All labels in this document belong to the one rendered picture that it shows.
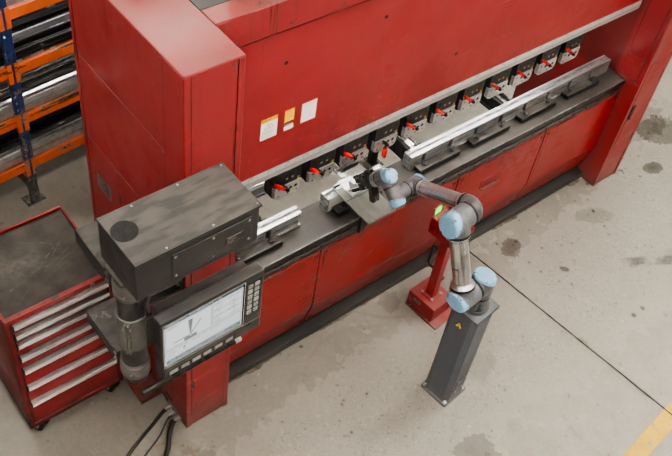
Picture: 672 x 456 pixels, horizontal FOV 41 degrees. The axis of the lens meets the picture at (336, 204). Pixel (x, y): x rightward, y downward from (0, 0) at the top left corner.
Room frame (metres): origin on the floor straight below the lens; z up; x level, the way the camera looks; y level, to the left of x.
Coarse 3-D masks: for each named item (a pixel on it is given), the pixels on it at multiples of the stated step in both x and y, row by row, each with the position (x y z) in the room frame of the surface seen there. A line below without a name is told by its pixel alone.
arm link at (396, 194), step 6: (390, 186) 2.99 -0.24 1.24; (396, 186) 3.00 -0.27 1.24; (402, 186) 3.03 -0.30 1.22; (408, 186) 3.04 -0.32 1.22; (384, 192) 3.00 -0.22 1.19; (390, 192) 2.98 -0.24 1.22; (396, 192) 2.98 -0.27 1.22; (402, 192) 3.00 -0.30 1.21; (408, 192) 3.02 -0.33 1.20; (390, 198) 2.97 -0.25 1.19; (396, 198) 2.96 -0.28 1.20; (402, 198) 2.97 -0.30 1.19; (390, 204) 2.97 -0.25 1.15; (396, 204) 2.95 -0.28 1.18; (402, 204) 2.95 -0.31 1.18
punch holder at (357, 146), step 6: (360, 138) 3.19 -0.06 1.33; (366, 138) 3.22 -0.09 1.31; (348, 144) 3.13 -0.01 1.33; (354, 144) 3.16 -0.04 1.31; (360, 144) 3.19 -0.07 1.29; (366, 144) 3.22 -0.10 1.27; (336, 150) 3.15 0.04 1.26; (342, 150) 3.12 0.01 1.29; (348, 150) 3.14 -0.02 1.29; (354, 150) 3.17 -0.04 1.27; (360, 150) 3.19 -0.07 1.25; (336, 156) 3.15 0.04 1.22; (342, 156) 3.12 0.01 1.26; (360, 156) 3.20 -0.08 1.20; (336, 162) 3.15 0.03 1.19; (342, 162) 3.12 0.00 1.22; (348, 162) 3.15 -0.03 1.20; (354, 162) 3.17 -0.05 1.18
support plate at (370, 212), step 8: (336, 192) 3.13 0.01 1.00; (344, 192) 3.14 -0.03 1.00; (368, 192) 3.17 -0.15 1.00; (344, 200) 3.09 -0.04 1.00; (352, 200) 3.09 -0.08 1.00; (360, 200) 3.10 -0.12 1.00; (368, 200) 3.11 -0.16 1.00; (384, 200) 3.13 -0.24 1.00; (352, 208) 3.04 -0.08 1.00; (360, 208) 3.05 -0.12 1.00; (368, 208) 3.06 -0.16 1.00; (376, 208) 3.07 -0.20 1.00; (384, 208) 3.08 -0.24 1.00; (392, 208) 3.09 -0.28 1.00; (360, 216) 3.00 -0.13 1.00; (368, 216) 3.01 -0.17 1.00; (376, 216) 3.01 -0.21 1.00; (368, 224) 2.96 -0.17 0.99
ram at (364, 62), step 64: (384, 0) 3.18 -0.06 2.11; (448, 0) 3.47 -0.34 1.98; (512, 0) 3.81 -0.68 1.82; (576, 0) 4.22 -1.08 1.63; (640, 0) 4.71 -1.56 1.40; (256, 64) 2.73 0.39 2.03; (320, 64) 2.97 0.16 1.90; (384, 64) 3.24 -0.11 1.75; (448, 64) 3.56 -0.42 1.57; (512, 64) 3.94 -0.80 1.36; (256, 128) 2.75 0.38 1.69; (320, 128) 3.00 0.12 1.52
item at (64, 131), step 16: (64, 112) 4.00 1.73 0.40; (80, 112) 4.05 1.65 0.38; (32, 128) 3.84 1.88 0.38; (48, 128) 3.86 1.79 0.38; (64, 128) 3.82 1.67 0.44; (80, 128) 3.90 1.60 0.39; (0, 144) 3.67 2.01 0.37; (16, 144) 3.67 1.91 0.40; (32, 144) 3.65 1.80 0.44; (48, 144) 3.72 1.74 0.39; (0, 160) 3.49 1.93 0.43; (16, 160) 3.56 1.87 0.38
